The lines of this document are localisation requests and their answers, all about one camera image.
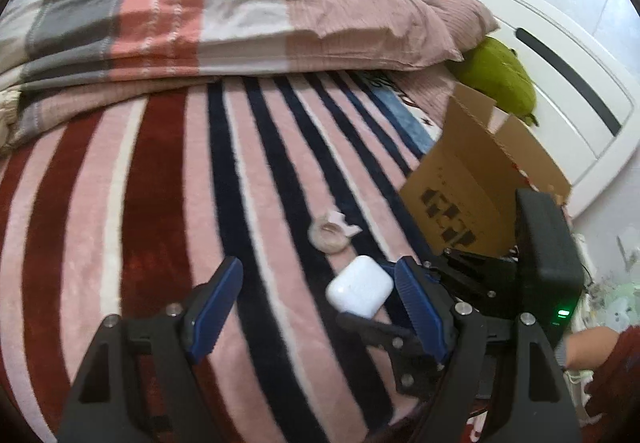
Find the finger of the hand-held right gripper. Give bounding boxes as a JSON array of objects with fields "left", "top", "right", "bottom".
[
  {"left": 382, "top": 248, "right": 521, "bottom": 320},
  {"left": 336, "top": 312, "right": 451, "bottom": 396}
]

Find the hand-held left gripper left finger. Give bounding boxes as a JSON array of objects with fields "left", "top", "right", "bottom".
[{"left": 57, "top": 255, "right": 244, "bottom": 443}]

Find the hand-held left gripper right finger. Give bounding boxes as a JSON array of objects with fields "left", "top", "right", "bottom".
[{"left": 393, "top": 256, "right": 583, "bottom": 443}]

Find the white earbuds case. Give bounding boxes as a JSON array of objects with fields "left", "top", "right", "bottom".
[{"left": 325, "top": 256, "right": 393, "bottom": 319}]

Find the brown cardboard box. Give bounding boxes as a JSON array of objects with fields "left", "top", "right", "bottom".
[{"left": 398, "top": 82, "right": 572, "bottom": 260}]

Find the clear tape roll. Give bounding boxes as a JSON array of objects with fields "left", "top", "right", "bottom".
[{"left": 307, "top": 212, "right": 362, "bottom": 254}]

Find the person's right forearm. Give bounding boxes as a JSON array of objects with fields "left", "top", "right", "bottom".
[{"left": 557, "top": 325, "right": 640, "bottom": 429}]

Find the striped plush blanket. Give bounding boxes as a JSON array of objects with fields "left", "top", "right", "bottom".
[{"left": 0, "top": 70, "right": 451, "bottom": 443}]

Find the green plush toy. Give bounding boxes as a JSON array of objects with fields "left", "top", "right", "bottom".
[{"left": 446, "top": 36, "right": 542, "bottom": 126}]

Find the white headboard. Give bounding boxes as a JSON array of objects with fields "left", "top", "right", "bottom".
[{"left": 385, "top": 0, "right": 640, "bottom": 219}]

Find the pink striped pillow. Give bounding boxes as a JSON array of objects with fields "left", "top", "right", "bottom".
[{"left": 420, "top": 0, "right": 501, "bottom": 49}]

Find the beige puffy cloth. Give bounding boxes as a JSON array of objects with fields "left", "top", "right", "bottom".
[{"left": 0, "top": 88, "right": 23, "bottom": 149}]

